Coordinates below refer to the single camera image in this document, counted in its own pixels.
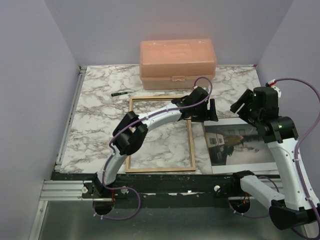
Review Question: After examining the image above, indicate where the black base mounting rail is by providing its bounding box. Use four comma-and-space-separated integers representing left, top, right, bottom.
49, 172, 261, 210

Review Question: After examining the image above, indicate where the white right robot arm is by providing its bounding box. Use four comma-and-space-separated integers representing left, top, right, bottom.
230, 87, 320, 230

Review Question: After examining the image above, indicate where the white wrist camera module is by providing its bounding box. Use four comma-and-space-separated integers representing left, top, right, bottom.
265, 79, 282, 98

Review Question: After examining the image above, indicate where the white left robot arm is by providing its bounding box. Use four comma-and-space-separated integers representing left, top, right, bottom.
92, 86, 218, 198

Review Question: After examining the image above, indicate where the orange translucent plastic toolbox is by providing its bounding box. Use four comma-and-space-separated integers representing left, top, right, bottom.
139, 38, 217, 90

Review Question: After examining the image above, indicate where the aluminium extrusion frame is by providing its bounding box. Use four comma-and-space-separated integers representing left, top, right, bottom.
29, 64, 298, 240

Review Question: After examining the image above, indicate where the rectangular picture frame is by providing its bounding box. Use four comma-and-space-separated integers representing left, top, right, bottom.
124, 94, 197, 174

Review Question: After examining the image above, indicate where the small green black screwdriver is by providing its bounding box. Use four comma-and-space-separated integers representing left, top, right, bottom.
110, 91, 134, 97

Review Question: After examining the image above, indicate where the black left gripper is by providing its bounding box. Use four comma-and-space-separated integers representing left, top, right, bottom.
191, 99, 217, 123

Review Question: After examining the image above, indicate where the glossy photo print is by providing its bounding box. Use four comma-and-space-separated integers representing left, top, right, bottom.
203, 117, 279, 175

